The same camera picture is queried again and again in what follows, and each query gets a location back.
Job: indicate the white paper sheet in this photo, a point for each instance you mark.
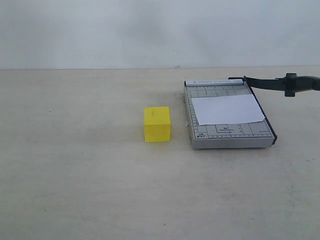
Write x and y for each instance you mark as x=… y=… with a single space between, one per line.
x=225 y=110

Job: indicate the yellow cube block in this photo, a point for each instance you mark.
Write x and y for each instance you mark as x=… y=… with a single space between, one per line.
x=157 y=124

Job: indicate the grey paper cutter base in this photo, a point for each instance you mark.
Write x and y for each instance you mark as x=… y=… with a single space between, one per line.
x=225 y=136

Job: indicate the black cutter blade arm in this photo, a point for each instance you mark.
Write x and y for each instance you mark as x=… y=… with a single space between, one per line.
x=290 y=84

